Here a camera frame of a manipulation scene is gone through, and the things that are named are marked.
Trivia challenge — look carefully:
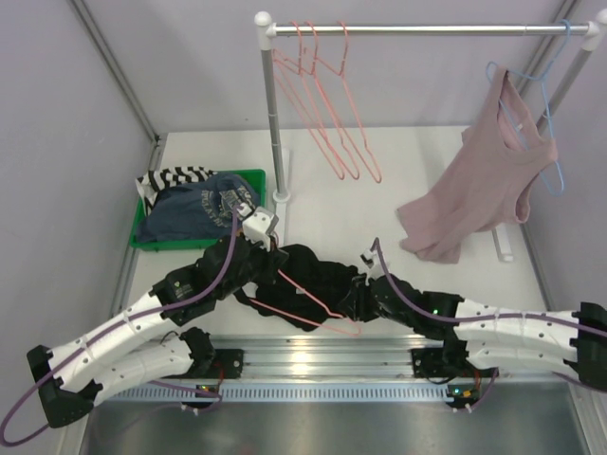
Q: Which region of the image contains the pink wire hanger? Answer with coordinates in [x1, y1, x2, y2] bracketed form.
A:
[272, 21, 345, 180]
[249, 271, 361, 337]
[305, 21, 362, 180]
[314, 21, 383, 184]

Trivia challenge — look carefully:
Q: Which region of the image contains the black tank top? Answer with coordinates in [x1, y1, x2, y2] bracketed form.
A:
[234, 245, 378, 332]

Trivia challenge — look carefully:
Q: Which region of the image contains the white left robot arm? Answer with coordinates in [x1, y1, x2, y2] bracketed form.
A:
[27, 236, 288, 428]

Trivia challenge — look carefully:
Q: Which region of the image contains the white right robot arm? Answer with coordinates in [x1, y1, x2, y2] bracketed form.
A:
[338, 275, 606, 391]

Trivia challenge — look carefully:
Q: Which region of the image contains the pink tank top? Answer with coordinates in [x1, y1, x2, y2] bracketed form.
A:
[396, 65, 558, 264]

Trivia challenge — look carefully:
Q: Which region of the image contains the navy blue printed shirt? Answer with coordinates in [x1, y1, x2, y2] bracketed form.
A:
[135, 173, 262, 246]

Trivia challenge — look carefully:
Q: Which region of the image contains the green plastic bin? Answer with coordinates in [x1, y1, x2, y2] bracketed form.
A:
[128, 168, 267, 251]

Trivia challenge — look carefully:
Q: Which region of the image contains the black white striped shirt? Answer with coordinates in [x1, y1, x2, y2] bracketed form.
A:
[136, 166, 216, 214]

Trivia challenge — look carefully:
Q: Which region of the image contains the silver clothes rack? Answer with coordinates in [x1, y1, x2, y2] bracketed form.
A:
[253, 8, 607, 263]

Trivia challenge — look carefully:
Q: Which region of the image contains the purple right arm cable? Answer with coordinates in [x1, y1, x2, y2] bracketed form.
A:
[371, 237, 607, 394]

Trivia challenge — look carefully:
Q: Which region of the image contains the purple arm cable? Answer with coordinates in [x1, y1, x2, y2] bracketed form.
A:
[371, 237, 607, 394]
[0, 206, 241, 446]

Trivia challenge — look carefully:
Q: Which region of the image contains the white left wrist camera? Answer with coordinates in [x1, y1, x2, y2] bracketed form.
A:
[236, 203, 279, 251]

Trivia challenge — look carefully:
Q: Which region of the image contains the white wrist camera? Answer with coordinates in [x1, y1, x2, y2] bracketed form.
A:
[236, 203, 279, 251]
[360, 247, 384, 279]

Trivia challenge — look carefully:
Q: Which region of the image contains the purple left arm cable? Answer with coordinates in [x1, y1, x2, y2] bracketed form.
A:
[0, 206, 241, 446]

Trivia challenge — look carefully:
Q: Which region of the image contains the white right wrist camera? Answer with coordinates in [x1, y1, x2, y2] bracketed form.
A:
[360, 247, 384, 279]

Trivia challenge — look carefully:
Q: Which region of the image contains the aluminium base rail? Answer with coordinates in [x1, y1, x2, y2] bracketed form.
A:
[127, 334, 584, 380]

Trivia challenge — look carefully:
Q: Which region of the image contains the white slotted cable duct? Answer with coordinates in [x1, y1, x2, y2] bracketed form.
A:
[111, 382, 479, 403]

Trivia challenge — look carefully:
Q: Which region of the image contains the blue wire hanger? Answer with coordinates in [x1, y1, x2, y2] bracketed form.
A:
[498, 19, 572, 196]

